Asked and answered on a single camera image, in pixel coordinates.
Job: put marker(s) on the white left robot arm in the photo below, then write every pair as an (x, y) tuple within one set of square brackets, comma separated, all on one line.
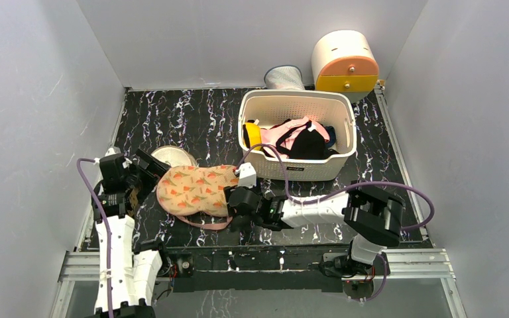
[(127, 275)]

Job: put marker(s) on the aluminium front frame rail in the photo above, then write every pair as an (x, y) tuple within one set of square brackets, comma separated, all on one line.
[(401, 263)]

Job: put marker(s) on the yellow garment in basket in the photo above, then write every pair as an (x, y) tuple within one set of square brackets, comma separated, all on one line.
[(252, 135)]

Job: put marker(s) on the cream perforated plastic basket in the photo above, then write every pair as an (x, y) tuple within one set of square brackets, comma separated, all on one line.
[(292, 124)]

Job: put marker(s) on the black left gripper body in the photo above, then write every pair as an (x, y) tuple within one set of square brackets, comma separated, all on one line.
[(150, 176)]

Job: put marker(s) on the round beige mesh laundry bag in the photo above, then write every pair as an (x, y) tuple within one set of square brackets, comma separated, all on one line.
[(174, 156)]

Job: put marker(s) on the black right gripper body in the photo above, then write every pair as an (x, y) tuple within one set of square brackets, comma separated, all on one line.
[(235, 203)]

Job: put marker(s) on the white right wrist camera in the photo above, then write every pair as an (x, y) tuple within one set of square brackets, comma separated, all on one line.
[(246, 175)]

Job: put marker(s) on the orange floral bra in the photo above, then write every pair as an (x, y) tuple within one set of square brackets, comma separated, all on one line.
[(187, 190)]

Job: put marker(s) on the dark blue garment in basket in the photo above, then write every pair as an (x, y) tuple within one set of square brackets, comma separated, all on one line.
[(332, 136)]

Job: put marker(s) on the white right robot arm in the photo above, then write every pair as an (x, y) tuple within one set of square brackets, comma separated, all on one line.
[(374, 214)]

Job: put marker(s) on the cream orange drawer box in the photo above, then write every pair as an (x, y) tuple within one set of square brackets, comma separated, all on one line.
[(342, 62)]

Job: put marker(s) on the white mesh cylinder bag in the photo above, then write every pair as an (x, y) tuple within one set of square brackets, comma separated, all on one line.
[(284, 77)]

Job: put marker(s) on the black bra in basket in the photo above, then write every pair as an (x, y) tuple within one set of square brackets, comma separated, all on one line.
[(309, 145)]

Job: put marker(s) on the pink bra in basket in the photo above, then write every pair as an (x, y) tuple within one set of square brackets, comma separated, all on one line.
[(298, 131)]

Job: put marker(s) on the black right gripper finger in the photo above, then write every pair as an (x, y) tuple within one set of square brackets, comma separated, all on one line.
[(228, 191), (240, 223)]

